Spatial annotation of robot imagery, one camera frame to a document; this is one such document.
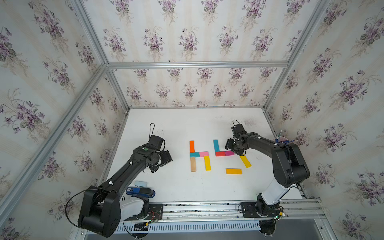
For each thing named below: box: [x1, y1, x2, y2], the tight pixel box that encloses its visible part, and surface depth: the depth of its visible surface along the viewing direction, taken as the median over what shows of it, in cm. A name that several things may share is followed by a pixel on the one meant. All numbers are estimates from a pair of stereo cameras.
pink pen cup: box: [278, 136, 289, 142], surface depth 91 cm
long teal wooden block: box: [213, 139, 220, 152], surface depth 100 cm
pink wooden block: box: [200, 151, 209, 157], surface depth 95 cm
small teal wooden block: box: [190, 152, 200, 158], surface depth 95 cm
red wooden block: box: [215, 151, 226, 157], surface depth 96 cm
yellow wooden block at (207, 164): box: [204, 156, 212, 171], surface depth 92 cm
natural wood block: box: [190, 157, 197, 172], surface depth 92 cm
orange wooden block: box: [189, 140, 195, 153], surface depth 99 cm
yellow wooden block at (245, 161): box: [239, 155, 252, 168], surface depth 93 cm
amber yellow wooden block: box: [225, 168, 242, 175], surface depth 90 cm
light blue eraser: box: [134, 180, 148, 188], surface depth 83 cm
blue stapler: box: [126, 187, 156, 198], surface depth 79 cm
